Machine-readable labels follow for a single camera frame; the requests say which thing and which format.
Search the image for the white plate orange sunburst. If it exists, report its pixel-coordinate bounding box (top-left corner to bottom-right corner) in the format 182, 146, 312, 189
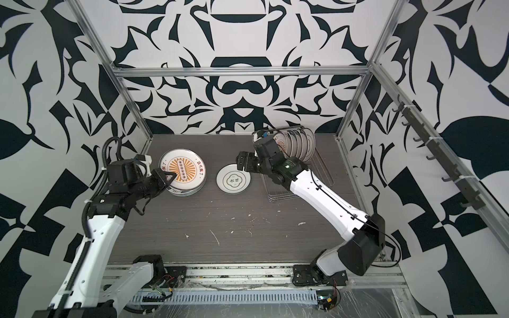
159, 148, 206, 192

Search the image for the wall hook rail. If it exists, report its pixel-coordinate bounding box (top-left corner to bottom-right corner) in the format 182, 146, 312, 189
393, 96, 486, 210

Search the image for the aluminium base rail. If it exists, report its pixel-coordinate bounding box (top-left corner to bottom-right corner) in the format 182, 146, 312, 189
155, 262, 408, 292

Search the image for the white plate clover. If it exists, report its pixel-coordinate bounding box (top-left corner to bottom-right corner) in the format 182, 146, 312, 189
216, 164, 251, 195

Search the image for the white plate rear stack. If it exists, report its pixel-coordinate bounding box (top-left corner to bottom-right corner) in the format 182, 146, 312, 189
273, 126, 316, 162

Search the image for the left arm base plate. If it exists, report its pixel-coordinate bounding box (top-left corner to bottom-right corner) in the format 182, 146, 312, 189
157, 266, 187, 289

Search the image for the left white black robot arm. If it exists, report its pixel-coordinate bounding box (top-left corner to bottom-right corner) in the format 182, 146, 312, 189
33, 155, 176, 317

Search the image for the white plate green lettered rim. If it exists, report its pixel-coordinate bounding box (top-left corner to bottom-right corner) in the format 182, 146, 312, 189
166, 181, 205, 197

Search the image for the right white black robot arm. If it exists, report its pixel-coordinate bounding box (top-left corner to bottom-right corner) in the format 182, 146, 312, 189
236, 136, 386, 276

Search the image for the wire dish rack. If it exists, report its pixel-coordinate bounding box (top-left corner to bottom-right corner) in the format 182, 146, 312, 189
253, 127, 334, 188

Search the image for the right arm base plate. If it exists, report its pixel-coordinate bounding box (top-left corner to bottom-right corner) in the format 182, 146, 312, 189
292, 264, 348, 287

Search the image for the aluminium frame crossbar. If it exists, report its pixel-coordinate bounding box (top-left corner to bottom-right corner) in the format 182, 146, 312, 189
113, 66, 368, 78

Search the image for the white slotted cable duct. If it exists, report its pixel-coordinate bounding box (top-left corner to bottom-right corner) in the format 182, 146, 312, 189
128, 290, 318, 306

